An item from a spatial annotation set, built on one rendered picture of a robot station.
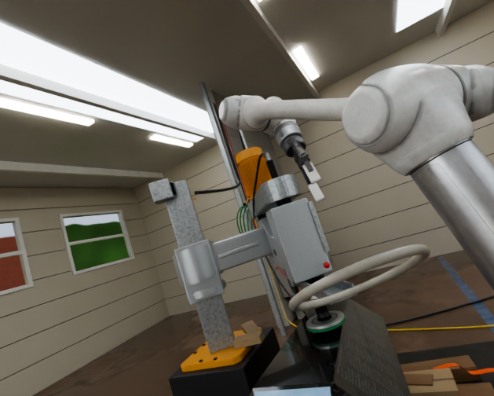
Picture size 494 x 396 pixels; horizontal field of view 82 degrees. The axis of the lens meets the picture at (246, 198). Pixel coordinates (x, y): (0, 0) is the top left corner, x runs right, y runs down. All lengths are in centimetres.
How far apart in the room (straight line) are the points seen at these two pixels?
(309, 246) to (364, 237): 497
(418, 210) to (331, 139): 225
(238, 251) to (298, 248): 72
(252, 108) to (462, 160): 60
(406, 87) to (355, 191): 598
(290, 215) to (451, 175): 113
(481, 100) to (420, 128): 18
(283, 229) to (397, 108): 116
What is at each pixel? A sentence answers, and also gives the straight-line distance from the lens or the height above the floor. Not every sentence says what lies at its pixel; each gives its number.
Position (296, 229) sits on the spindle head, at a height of 144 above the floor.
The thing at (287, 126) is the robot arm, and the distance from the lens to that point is 102.
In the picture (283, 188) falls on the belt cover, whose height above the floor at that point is 167.
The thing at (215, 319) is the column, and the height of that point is 99.
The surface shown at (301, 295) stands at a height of 127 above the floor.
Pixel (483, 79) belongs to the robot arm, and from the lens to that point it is 67.
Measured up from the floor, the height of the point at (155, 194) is 198.
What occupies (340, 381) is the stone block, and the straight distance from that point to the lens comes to 136.
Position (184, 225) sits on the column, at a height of 171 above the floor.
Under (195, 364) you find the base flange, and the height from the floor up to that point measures 78.
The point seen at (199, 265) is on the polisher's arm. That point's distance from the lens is 212.
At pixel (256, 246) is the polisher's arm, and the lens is 221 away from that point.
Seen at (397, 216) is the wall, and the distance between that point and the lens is 646.
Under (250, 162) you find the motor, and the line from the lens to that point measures 229.
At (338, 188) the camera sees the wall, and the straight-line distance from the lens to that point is 650.
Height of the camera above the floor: 149
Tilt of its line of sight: 7 degrees up
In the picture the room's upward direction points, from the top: 18 degrees counter-clockwise
